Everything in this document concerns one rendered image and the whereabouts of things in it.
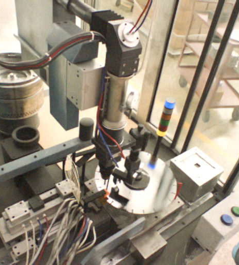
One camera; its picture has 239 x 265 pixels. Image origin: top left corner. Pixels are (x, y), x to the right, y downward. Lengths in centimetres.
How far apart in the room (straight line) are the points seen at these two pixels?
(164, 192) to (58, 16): 73
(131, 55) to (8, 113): 91
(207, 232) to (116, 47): 83
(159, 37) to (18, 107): 76
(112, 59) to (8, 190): 87
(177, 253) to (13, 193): 74
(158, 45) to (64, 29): 77
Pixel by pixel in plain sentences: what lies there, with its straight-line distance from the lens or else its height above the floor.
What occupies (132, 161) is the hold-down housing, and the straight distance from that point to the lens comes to 100.
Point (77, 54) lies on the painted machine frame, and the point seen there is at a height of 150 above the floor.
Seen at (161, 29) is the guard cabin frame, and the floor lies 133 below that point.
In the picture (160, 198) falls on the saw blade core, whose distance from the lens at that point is 116.
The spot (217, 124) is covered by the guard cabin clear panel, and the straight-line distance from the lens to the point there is 142.
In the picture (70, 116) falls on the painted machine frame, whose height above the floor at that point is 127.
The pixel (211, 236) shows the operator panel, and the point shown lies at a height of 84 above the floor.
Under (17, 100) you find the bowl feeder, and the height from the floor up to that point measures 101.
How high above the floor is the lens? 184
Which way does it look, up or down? 41 degrees down
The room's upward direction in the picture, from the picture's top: 9 degrees clockwise
